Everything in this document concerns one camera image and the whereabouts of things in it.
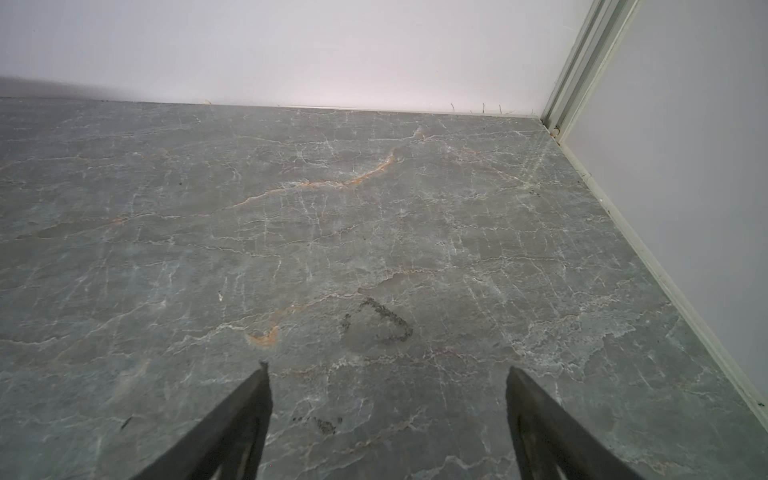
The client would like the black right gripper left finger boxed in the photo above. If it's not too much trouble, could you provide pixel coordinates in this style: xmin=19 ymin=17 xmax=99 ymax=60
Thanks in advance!
xmin=135 ymin=362 xmax=273 ymax=479

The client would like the aluminium corner frame post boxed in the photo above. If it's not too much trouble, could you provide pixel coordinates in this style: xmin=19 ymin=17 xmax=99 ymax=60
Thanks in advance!
xmin=541 ymin=0 xmax=641 ymax=143

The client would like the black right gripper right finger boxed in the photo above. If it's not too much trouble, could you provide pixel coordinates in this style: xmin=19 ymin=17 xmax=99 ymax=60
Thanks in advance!
xmin=506 ymin=366 xmax=640 ymax=480

